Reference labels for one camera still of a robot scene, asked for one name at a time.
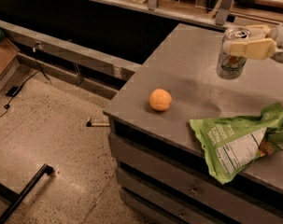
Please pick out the silver green 7up can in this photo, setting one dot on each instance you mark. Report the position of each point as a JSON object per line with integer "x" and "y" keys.
{"x": 229, "y": 66}

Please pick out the brown cardboard box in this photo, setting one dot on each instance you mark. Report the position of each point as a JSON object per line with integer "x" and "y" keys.
{"x": 8, "y": 51}

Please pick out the grey metal rail beam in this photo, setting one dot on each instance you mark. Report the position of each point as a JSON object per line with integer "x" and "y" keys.
{"x": 88, "y": 69}

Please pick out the small wooden stick on floor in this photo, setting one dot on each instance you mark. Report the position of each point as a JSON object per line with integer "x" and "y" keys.
{"x": 93, "y": 123}

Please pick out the grey drawer cabinet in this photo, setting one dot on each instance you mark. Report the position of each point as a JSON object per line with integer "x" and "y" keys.
{"x": 161, "y": 166}

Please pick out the green snack bag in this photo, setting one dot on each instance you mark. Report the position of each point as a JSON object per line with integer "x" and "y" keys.
{"x": 231, "y": 145}

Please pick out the black power adapter with cable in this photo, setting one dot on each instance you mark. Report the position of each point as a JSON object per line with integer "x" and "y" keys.
{"x": 14, "y": 91}

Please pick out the black metal floor frame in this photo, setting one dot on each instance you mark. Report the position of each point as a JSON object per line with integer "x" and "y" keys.
{"x": 15, "y": 198}

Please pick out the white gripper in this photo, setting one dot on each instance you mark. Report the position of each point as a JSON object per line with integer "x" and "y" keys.
{"x": 259, "y": 47}

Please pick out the orange round fruit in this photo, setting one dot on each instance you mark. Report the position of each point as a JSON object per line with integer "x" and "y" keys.
{"x": 160, "y": 100}

